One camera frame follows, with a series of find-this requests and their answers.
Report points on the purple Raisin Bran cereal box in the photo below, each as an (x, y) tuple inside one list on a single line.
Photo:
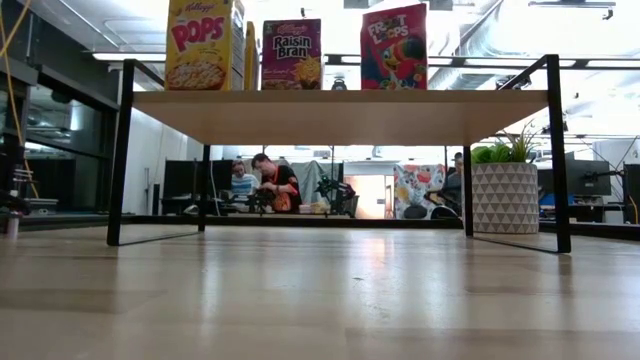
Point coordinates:
[(291, 50)]

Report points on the yellow Corn Pops cereal box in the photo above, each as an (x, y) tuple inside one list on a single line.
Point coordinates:
[(251, 60), (200, 50)]

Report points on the red Froot Loops cereal box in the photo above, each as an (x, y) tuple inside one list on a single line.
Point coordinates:
[(395, 50)]

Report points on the black background robot arm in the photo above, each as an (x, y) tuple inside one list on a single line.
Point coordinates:
[(335, 192)]

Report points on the wooden shelf with black legs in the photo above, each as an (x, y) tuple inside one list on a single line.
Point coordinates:
[(330, 117)]

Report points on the grey hanging cloth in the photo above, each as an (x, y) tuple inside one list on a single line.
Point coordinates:
[(314, 180)]

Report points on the person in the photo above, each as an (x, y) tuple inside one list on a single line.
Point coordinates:
[(244, 184), (454, 190), (280, 185)]

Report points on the pale orange board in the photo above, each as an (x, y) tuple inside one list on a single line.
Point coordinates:
[(365, 195)]

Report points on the colourful floral cloth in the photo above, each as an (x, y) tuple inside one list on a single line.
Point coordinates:
[(415, 190)]

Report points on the black office chair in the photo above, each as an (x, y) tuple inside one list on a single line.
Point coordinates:
[(442, 214)]

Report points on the black computer monitor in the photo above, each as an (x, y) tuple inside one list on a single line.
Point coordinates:
[(585, 177), (180, 182)]

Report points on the green plant in patterned pot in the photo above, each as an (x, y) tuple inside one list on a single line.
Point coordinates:
[(502, 200)]

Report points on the small white cylinder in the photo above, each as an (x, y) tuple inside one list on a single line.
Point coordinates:
[(12, 227)]

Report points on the black aluminium rig frame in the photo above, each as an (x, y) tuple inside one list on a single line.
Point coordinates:
[(350, 222)]

